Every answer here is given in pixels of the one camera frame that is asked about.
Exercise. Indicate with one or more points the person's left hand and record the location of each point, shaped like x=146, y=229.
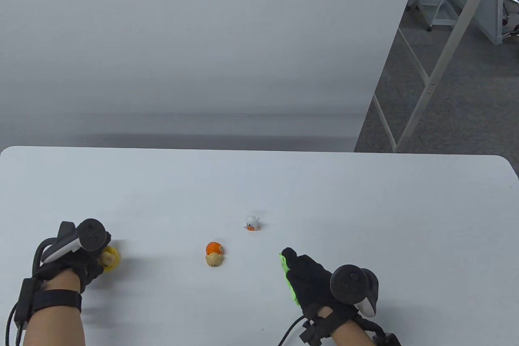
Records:
x=87, y=267

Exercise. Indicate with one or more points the person's right hand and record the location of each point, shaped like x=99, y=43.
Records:
x=310, y=281

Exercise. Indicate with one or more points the green dusting cloth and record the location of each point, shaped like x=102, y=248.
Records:
x=286, y=271

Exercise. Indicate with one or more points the small white cat ornament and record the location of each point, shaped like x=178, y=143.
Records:
x=251, y=222

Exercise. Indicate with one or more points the orange capped dog ornament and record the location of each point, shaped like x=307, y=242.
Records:
x=213, y=252

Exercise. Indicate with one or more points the person's left forearm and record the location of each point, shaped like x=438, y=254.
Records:
x=52, y=327

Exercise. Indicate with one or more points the person's right forearm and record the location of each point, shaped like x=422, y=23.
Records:
x=350, y=334

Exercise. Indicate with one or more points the black left hand controller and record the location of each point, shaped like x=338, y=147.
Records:
x=93, y=234

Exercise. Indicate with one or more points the black hand controller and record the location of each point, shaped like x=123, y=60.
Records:
x=350, y=283
x=93, y=234

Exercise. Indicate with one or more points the black right hand controller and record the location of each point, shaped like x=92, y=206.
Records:
x=350, y=283

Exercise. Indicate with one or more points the large white backdrop board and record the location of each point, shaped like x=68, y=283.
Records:
x=202, y=46

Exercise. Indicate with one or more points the white metal support frame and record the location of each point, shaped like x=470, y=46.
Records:
x=450, y=46

